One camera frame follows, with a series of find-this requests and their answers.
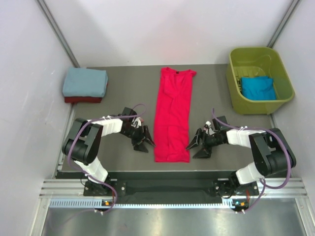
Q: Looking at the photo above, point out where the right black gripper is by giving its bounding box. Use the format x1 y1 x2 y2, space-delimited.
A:
186 128 224 158

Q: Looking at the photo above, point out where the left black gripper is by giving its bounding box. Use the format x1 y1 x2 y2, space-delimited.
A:
122 124 156 153

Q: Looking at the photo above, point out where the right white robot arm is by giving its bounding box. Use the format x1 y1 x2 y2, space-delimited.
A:
186 116 296 198

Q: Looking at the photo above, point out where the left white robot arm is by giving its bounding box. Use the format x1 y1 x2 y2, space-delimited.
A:
62 107 156 196

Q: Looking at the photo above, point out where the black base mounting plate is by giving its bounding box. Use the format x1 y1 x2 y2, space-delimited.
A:
83 178 259 198

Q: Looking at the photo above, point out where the folded dark red t shirt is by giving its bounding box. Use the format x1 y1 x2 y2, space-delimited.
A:
63 84 107 103

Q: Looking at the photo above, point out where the blue t shirt in bin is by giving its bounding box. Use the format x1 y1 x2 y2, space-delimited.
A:
241 76 277 101

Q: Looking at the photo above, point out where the folded light blue t shirt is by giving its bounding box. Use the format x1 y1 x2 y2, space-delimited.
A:
63 67 108 98

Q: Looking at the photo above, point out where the green plastic bin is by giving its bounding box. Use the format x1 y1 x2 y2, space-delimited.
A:
226 47 295 115

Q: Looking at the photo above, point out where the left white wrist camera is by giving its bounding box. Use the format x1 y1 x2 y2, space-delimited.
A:
131 117 144 128

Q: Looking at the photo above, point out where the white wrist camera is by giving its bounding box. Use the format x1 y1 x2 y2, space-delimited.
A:
131 117 144 128
203 120 213 132

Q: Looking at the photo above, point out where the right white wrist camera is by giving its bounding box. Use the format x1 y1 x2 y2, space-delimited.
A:
203 120 213 132

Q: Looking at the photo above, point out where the slotted grey cable duct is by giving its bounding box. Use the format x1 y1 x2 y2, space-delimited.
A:
49 199 248 209

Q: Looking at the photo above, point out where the aluminium frame rail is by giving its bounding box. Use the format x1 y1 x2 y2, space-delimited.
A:
40 178 308 199

